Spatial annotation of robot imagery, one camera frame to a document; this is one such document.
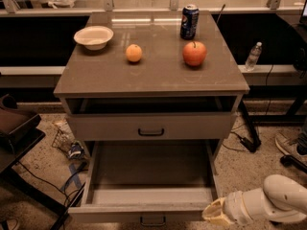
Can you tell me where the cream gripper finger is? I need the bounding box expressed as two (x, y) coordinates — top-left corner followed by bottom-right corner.
(201, 197), (234, 227)

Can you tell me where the grey drawer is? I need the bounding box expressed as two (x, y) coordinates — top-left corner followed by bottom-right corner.
(69, 140), (222, 226)
(67, 113), (236, 141)

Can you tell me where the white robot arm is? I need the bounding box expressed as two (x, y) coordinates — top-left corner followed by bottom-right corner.
(202, 174), (307, 226)

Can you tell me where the grey drawer cabinet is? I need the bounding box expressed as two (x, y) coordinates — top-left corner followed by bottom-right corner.
(55, 11), (248, 152)

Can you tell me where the black office chair base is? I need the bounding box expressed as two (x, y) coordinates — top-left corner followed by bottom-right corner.
(280, 155), (307, 173)

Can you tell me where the white sneaker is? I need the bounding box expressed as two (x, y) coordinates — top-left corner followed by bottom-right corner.
(275, 133), (307, 160)

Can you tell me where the clear plastic water bottle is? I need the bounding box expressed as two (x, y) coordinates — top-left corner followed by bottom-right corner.
(245, 42), (262, 71)

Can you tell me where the red apple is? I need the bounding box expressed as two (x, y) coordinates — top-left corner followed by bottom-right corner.
(182, 41), (207, 66)

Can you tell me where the orange fruit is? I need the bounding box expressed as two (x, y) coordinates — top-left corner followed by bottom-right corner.
(126, 44), (142, 62)

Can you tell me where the blue pepsi can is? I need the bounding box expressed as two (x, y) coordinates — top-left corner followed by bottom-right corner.
(180, 4), (200, 40)

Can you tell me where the dark side furniture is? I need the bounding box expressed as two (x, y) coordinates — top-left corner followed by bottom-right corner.
(0, 95), (45, 173)

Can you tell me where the white paper bowl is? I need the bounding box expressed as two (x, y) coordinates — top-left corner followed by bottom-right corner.
(74, 26), (114, 51)

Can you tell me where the black power strip cable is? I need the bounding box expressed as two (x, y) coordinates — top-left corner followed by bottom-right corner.
(222, 122), (262, 154)

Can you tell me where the wire basket with items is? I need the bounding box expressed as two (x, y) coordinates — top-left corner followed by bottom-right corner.
(52, 120), (84, 160)

